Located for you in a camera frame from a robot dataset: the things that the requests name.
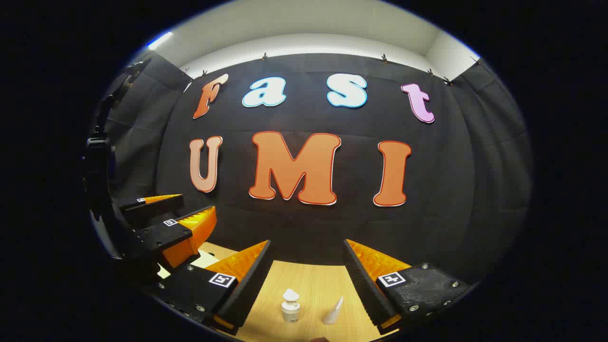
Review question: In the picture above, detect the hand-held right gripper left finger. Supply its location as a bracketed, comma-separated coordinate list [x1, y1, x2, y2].
[157, 240, 275, 335]

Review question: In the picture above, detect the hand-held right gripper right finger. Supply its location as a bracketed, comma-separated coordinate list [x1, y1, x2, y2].
[343, 239, 471, 333]

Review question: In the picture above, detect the white squeeze tube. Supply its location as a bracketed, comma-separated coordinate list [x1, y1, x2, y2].
[322, 296, 344, 325]

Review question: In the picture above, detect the small white pump bottle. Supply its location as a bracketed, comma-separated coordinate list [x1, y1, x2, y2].
[281, 289, 301, 324]

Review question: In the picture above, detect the pale yellow suitcase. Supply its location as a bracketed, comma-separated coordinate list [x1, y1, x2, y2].
[157, 248, 220, 280]

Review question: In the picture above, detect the black backdrop cloth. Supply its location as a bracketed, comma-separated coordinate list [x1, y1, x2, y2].
[102, 51, 532, 285]

